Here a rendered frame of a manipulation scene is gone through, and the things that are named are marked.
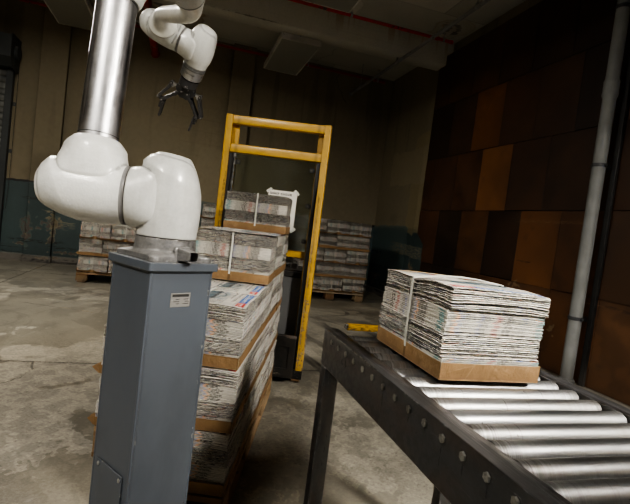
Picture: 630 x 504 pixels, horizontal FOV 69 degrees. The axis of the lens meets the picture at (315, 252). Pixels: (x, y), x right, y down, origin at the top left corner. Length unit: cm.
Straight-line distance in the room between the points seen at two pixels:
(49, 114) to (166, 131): 181
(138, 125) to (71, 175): 755
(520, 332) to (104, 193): 108
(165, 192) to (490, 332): 87
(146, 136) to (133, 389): 768
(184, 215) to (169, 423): 54
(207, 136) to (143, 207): 757
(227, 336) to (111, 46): 94
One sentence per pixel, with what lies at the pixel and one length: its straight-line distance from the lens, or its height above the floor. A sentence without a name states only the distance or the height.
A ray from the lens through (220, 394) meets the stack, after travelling 172.
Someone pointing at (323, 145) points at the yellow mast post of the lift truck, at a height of 171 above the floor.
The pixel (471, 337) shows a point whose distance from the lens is 120.
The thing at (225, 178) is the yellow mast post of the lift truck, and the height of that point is 140.
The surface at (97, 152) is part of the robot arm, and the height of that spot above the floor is 125.
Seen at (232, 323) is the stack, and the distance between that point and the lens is 164.
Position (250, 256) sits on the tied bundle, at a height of 96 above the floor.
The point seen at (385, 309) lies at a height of 91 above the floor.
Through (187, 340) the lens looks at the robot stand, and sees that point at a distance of 128.
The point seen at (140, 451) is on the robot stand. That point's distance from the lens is 132.
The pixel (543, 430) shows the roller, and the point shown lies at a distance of 106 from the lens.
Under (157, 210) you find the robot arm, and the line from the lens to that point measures 122.
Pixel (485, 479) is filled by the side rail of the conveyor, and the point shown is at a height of 77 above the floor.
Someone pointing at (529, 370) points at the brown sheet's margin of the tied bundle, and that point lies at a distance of 132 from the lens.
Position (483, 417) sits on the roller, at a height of 79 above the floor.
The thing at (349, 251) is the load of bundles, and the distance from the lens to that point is 748.
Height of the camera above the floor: 113
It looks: 3 degrees down
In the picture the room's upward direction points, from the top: 7 degrees clockwise
